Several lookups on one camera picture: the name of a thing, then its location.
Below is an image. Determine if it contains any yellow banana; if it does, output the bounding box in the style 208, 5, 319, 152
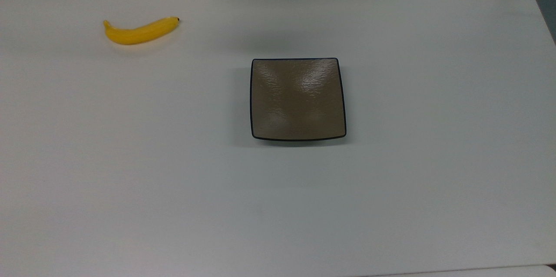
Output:
103, 16, 181, 46

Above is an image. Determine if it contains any square brown ceramic plate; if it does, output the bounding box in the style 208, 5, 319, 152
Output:
249, 57, 347, 142

